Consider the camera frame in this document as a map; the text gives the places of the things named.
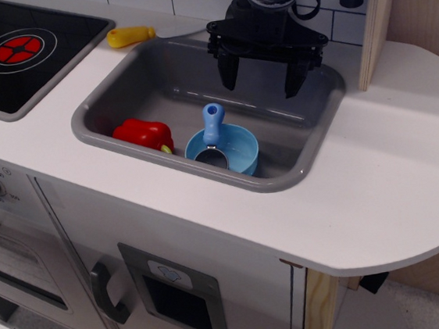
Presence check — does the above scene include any dark grey cabinet door handle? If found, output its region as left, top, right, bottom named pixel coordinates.
left=89, top=260, right=131, bottom=325

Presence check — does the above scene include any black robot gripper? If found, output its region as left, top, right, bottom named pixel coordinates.
left=206, top=1, right=329, bottom=98

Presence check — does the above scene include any grey toy sink basin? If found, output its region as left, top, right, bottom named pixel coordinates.
left=71, top=38, right=345, bottom=193

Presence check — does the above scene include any blue handled metal measuring spoon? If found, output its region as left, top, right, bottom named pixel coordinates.
left=195, top=103, right=229, bottom=170

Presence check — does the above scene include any light blue plastic bowl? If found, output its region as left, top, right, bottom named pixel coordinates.
left=184, top=123, right=259, bottom=176

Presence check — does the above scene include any light wood side post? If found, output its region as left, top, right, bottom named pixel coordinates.
left=359, top=0, right=392, bottom=91

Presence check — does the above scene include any red toy bell pepper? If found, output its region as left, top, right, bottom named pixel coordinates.
left=112, top=118, right=175, bottom=154

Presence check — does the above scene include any black toy stovetop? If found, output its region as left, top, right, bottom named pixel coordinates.
left=0, top=1, right=114, bottom=122

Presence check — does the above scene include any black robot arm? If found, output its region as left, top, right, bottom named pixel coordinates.
left=206, top=0, right=328, bottom=98

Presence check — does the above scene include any grey toy ice dispenser panel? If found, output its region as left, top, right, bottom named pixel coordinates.
left=118, top=242, right=228, bottom=329

